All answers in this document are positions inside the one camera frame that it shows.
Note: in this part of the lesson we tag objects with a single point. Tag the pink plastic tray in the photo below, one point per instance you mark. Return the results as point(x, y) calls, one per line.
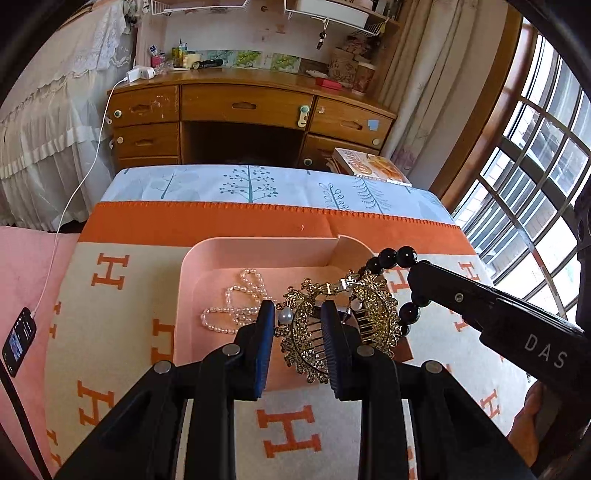
point(277, 256)

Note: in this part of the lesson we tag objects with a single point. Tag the black smartphone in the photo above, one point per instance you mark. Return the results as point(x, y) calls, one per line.
point(18, 341)

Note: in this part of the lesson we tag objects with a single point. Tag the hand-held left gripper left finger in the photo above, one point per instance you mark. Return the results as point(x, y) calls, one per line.
point(265, 341)

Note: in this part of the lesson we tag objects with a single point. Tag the gold filigree hair comb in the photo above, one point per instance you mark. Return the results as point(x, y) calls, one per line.
point(302, 314)

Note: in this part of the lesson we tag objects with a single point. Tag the glass jars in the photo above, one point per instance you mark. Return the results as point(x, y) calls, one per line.
point(179, 57)

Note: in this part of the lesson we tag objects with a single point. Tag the beige floral curtain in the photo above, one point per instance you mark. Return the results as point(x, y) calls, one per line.
point(429, 92)

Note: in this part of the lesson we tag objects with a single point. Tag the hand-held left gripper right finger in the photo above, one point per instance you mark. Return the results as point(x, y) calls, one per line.
point(332, 350)

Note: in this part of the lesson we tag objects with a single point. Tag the green white safety latch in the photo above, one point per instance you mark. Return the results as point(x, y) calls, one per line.
point(303, 115)

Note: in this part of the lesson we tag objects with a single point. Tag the black flashlight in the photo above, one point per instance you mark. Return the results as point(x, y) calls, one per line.
point(207, 63)

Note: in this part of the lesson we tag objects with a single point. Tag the red printed paper cup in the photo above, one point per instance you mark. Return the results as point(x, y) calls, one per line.
point(364, 78)

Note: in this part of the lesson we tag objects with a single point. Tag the orange printed book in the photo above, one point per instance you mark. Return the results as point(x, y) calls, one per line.
point(369, 166)

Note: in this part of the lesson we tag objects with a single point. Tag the beige printed container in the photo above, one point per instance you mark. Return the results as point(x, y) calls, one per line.
point(342, 68)

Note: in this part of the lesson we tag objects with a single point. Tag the light blue tree-print sheet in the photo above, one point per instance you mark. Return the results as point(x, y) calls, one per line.
point(286, 184)

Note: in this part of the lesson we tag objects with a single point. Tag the white lace cover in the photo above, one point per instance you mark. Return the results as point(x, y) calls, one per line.
point(55, 115)

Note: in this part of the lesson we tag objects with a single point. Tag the green leaf picture strip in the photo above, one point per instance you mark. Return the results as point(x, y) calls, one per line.
point(249, 60)

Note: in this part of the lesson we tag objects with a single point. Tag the pink plush blanket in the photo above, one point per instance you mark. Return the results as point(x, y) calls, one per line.
point(37, 258)

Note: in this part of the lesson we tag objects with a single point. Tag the wide wooden desk drawer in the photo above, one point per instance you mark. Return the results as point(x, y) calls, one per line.
point(244, 104)

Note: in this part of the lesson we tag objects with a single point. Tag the hanging keys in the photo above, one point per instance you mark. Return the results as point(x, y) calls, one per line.
point(321, 40)

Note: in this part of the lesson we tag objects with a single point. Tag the small red box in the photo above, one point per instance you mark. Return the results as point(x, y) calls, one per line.
point(328, 82)

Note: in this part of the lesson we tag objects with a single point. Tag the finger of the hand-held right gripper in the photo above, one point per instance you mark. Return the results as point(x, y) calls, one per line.
point(443, 290)

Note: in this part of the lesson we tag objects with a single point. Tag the window with metal grille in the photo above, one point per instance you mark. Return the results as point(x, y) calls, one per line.
point(531, 161)

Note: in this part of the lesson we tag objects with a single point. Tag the white charger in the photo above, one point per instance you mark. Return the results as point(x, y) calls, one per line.
point(141, 74)

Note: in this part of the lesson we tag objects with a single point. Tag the person's right hand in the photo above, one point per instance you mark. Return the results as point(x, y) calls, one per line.
point(524, 424)

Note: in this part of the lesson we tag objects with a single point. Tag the wooden desk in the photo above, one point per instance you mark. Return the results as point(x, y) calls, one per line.
point(244, 81)

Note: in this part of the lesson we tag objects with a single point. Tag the orange beige patterned blanket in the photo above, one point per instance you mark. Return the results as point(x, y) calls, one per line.
point(138, 300)

